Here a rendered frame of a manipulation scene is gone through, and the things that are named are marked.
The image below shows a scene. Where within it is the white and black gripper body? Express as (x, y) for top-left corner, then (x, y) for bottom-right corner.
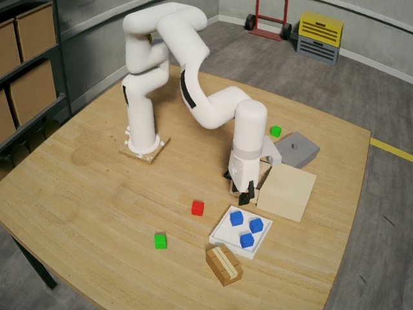
(228, 150), (260, 192)

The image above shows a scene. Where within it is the green block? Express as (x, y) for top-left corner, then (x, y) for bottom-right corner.
(154, 235), (166, 249)
(271, 125), (281, 138)

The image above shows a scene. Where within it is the red block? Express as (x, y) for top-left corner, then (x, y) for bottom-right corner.
(192, 201), (204, 216)

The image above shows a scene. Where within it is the blue block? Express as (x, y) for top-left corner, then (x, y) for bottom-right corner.
(239, 233), (254, 249)
(230, 211), (244, 227)
(249, 218), (264, 234)

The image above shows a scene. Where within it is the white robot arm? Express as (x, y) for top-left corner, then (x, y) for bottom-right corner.
(121, 3), (282, 167)

